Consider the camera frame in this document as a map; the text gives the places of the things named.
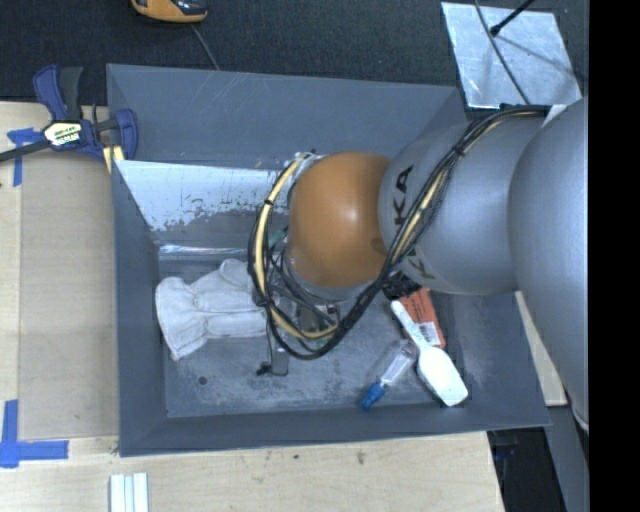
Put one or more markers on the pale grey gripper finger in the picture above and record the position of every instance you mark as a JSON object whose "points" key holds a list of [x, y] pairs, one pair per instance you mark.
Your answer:
{"points": [[281, 362]]}

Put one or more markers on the white cloth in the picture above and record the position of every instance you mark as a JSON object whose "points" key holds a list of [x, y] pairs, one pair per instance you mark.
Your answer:
{"points": [[210, 305]]}

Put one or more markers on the clear plastic bottle blue cap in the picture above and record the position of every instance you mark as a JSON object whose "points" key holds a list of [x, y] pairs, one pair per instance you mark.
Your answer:
{"points": [[395, 365]]}

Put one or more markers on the orange flat packet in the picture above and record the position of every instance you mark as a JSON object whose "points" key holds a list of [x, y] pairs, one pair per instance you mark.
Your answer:
{"points": [[429, 311]]}

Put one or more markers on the white plastic scoop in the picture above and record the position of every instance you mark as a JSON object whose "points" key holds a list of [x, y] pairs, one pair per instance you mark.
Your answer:
{"points": [[441, 372]]}

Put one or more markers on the pale wood flat board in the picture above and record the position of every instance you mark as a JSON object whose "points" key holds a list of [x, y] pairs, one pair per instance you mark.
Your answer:
{"points": [[65, 300]]}

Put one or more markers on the grey metal bin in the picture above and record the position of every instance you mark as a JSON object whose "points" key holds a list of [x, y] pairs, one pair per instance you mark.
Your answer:
{"points": [[210, 115]]}

